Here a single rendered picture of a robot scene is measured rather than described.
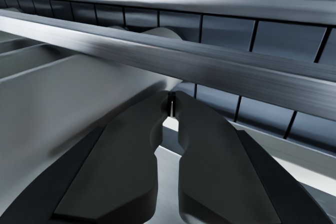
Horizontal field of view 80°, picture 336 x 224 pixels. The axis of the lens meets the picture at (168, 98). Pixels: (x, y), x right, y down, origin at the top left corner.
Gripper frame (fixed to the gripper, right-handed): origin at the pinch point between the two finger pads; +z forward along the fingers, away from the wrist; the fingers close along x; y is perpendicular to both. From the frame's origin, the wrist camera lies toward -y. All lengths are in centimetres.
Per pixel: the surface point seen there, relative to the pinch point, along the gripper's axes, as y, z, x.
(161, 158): 13.5, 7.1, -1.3
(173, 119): 3.7, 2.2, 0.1
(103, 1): -4.0, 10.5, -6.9
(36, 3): -3.1, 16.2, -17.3
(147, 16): -3.1, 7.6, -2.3
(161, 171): 16.0, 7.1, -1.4
